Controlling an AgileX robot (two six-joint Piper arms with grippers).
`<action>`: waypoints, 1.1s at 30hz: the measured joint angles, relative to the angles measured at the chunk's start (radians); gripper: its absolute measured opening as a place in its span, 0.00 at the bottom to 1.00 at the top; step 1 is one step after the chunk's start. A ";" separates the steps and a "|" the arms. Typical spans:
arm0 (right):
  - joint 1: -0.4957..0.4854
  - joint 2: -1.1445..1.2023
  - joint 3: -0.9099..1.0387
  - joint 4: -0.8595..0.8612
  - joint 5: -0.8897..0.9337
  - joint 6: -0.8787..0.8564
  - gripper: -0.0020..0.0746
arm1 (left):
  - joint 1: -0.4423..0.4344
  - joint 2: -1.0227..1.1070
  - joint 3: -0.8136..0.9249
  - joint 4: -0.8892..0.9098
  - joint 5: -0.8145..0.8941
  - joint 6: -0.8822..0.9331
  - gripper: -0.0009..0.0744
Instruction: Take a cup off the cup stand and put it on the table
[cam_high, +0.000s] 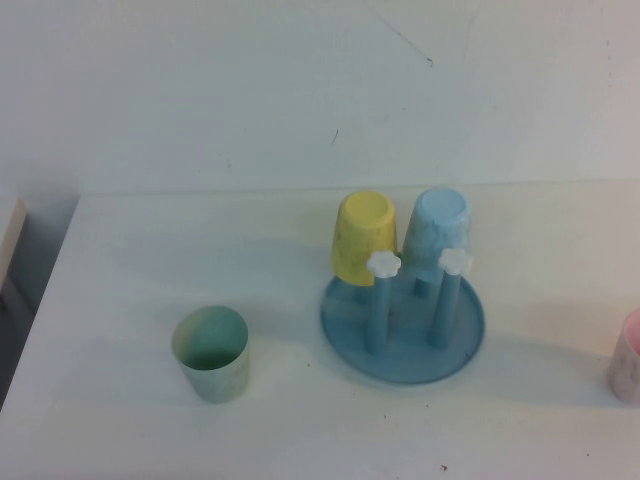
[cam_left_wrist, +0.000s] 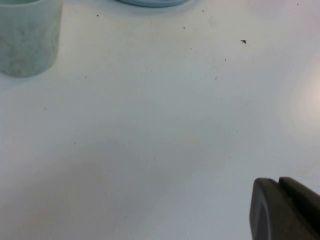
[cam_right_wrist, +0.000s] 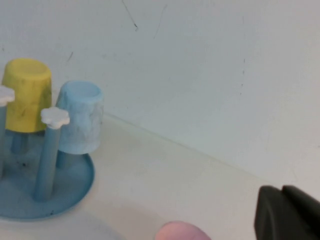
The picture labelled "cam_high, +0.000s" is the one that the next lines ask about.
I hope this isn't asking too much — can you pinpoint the blue cup stand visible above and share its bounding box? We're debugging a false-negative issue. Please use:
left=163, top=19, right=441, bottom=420
left=318, top=248, right=486, bottom=385

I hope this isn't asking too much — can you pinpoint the pink marbled cup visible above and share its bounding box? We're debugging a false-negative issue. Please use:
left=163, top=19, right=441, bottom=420
left=605, top=307, right=640, bottom=405

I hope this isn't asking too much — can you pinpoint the yellow cup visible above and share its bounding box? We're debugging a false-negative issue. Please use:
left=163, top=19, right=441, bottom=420
left=330, top=191, right=400, bottom=287

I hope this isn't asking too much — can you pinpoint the light blue cup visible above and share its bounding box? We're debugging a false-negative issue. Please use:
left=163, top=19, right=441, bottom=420
left=402, top=186, right=474, bottom=275

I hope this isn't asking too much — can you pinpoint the green marbled cup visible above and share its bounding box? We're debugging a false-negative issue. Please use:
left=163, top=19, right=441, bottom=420
left=171, top=304, right=251, bottom=406

